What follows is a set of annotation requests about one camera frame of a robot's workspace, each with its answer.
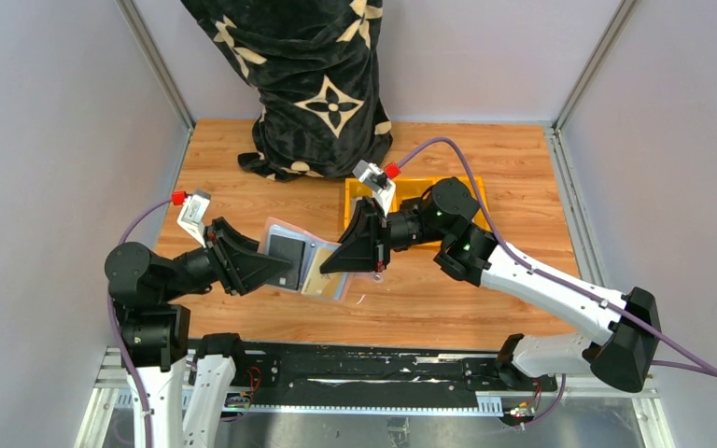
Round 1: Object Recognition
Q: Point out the aluminium frame rail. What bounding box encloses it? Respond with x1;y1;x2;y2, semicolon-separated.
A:
543;0;640;286
116;0;195;135

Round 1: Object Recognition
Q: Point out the yellow bin right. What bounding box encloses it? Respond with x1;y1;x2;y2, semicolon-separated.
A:
395;175;493;248

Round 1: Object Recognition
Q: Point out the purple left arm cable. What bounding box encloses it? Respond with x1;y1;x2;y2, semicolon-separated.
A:
106;191;187;448

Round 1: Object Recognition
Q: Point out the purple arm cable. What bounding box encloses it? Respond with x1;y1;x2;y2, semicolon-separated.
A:
386;136;717;427
106;191;187;448

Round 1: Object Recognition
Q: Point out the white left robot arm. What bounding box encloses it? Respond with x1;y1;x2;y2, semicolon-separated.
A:
105;218;292;447

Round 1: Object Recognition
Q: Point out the aluminium frame rail left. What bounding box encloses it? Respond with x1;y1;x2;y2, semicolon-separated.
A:
116;0;195;135

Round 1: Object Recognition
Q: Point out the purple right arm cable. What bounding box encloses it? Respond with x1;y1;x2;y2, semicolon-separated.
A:
386;136;717;427

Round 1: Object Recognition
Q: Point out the yellow bin left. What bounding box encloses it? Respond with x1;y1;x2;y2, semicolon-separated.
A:
339;180;393;243

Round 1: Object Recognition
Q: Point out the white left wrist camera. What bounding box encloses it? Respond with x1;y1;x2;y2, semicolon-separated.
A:
176;189;211;247

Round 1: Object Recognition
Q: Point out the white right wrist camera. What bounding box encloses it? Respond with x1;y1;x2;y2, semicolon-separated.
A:
352;161;396;216

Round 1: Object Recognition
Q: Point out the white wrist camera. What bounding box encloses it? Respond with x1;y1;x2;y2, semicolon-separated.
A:
352;161;396;216
176;189;211;247

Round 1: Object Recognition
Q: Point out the black patterned blanket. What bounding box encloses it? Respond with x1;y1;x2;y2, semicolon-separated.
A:
183;0;393;182

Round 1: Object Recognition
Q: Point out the gold card in holder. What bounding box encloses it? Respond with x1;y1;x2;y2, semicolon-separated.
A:
301;246;346;300

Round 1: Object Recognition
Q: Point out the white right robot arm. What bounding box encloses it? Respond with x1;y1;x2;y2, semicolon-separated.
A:
320;177;660;393

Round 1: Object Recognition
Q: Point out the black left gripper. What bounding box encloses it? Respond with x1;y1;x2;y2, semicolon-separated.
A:
161;215;292;300

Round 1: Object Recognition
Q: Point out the yellow bin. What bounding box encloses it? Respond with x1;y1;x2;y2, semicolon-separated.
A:
395;175;493;248
339;180;393;243

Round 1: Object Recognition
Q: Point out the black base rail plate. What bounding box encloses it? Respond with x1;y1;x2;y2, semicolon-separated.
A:
166;336;559;413

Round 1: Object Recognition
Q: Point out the black card in holder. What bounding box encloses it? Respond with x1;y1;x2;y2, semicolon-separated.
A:
266;231;308;293

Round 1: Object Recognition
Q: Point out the aluminium frame rail right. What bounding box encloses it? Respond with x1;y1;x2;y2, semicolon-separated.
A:
543;0;640;286

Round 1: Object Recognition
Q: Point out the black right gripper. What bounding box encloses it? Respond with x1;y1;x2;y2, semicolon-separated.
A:
319;197;451;274

